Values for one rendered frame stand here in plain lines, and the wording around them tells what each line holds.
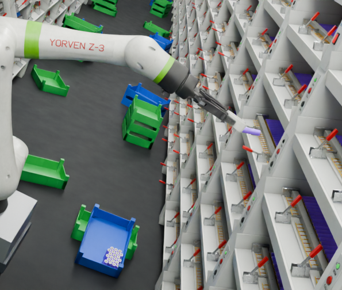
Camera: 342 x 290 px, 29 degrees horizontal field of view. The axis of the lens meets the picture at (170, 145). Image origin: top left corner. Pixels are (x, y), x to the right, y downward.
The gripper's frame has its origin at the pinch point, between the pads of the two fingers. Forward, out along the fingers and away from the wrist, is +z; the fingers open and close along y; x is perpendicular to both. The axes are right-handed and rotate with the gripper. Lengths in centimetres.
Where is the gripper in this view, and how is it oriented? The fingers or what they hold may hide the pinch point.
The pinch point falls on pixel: (234, 121)
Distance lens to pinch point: 203.8
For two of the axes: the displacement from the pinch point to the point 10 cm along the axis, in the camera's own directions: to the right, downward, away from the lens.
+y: -0.2, 3.4, -9.4
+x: 5.9, -7.5, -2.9
